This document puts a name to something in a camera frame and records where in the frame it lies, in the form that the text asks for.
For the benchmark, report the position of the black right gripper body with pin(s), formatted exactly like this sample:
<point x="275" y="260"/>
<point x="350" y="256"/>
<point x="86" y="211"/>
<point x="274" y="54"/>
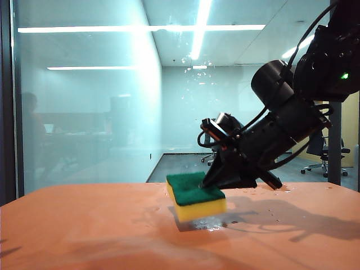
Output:
<point x="242" y="157"/>

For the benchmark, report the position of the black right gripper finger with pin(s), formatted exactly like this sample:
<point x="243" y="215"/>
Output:
<point x="216" y="174"/>
<point x="271" y="180"/>

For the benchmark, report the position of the green and yellow sponge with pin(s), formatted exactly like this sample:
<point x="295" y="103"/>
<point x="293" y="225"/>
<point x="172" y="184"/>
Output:
<point x="197" y="208"/>

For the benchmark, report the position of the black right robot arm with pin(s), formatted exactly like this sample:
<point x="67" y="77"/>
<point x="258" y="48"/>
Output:
<point x="281" y="84"/>

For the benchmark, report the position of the black mesh office chair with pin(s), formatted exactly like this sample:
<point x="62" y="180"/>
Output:
<point x="209" y="159"/>

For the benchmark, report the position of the tall black office chair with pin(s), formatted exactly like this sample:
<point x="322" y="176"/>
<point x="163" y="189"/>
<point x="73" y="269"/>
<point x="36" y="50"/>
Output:
<point x="323" y="153"/>

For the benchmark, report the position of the light wooden cabinet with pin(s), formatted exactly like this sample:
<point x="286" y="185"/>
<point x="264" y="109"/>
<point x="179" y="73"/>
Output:
<point x="351" y="126"/>

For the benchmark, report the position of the slanted ceiling light strip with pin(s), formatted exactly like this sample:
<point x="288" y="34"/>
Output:
<point x="289" y="53"/>

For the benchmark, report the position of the large glass pane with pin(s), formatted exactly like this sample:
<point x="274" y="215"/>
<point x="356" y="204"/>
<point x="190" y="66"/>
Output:
<point x="84" y="126"/>

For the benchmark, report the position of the long ceiling light strip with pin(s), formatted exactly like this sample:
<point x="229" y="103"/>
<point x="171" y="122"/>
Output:
<point x="202" y="22"/>

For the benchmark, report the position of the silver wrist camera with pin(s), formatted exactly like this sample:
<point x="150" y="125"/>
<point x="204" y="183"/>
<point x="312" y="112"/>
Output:
<point x="225" y="119"/>

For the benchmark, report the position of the dark vertical frame post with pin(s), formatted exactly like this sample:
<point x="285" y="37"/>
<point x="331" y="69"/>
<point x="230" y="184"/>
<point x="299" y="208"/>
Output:
<point x="335" y="163"/>

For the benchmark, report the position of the dark window frame edge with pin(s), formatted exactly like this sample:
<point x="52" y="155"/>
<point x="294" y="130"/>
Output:
<point x="5" y="112"/>

